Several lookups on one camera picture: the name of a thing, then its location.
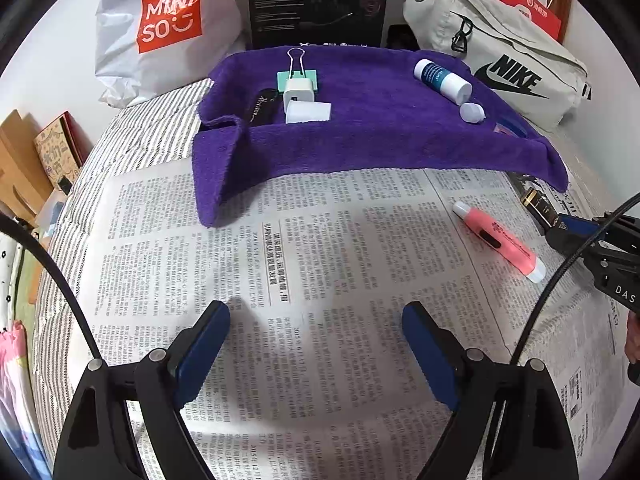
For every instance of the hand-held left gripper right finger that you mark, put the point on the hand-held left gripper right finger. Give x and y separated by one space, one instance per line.
430 355

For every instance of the white charger adapter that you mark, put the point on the white charger adapter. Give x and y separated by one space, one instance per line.
298 94

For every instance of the black rectangular case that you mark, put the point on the black rectangular case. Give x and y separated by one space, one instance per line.
262 107

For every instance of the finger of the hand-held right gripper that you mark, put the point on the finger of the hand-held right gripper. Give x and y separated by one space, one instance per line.
567 242
577 225

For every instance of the teal binder clip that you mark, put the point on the teal binder clip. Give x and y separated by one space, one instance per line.
286 80

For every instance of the orange tube with blue cap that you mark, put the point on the orange tube with blue cap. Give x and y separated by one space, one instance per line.
510 127

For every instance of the red paper bag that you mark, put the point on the red paper bag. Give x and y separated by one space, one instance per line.
530 5

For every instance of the black product box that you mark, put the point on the black product box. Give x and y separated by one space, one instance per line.
280 10

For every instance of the purple towel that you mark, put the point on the purple towel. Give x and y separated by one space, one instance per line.
375 125

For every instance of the floral cloth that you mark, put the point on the floral cloth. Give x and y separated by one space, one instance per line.
10 270

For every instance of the pink cloth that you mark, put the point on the pink cloth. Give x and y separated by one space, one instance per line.
12 360

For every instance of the small white-capped bottle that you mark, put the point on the small white-capped bottle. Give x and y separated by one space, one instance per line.
471 112

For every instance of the newspaper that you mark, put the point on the newspaper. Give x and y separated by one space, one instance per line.
325 240

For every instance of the white and blue bottle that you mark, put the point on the white and blue bottle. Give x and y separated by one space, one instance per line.
442 80

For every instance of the beige sling bag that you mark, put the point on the beige sling bag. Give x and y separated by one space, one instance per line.
510 45

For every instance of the person's right hand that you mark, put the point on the person's right hand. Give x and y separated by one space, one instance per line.
634 340

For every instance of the white shopping bag red logo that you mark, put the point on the white shopping bag red logo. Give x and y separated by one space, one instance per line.
120 60

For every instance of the white tape roll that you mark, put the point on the white tape roll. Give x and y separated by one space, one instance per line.
307 112

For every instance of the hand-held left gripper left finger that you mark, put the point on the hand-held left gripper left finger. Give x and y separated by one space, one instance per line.
205 350

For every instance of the brown cardboard box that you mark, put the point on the brown cardboard box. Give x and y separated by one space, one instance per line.
20 170

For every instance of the pink highlighter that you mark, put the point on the pink highlighter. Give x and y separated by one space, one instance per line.
500 242

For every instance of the black and gold pen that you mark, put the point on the black and gold pen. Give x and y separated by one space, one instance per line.
537 205

